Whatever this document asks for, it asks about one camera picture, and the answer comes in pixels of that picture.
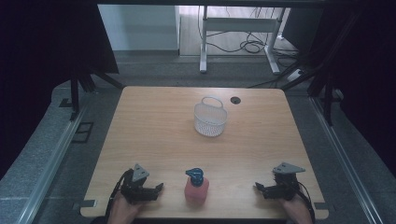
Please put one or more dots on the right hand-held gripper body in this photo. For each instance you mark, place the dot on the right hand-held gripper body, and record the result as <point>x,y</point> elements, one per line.
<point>285,183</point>

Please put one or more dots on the metal floor rail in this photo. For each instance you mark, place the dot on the metal floor rail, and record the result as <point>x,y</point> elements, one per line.
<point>342,155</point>
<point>49,165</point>

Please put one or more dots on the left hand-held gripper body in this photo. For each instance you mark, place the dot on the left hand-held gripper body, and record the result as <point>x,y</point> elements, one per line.
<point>135,188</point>

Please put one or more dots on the white power strip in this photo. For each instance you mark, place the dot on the white power strip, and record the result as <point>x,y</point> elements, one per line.
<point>295,74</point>

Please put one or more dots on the white cabinet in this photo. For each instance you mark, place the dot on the white cabinet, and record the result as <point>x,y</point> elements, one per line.
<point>140,28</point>

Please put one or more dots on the black curtain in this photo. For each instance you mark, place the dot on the black curtain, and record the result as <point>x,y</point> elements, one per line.
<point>367,77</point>
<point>46,62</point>

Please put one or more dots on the pink soap bottle blue pump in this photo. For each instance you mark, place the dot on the pink soap bottle blue pump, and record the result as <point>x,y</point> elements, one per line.
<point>196,189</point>

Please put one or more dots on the white metal desk frame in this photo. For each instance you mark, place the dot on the white metal desk frame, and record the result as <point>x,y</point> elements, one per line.
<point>239,25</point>

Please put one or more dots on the person's right hand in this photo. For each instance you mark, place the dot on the person's right hand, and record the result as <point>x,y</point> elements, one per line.
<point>295,210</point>

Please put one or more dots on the black tripod stand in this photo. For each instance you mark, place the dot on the black tripod stand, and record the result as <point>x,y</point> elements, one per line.
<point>327,93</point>
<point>74,93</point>

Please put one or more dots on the person's left hand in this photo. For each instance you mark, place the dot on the person's left hand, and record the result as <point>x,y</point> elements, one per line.
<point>123,210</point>

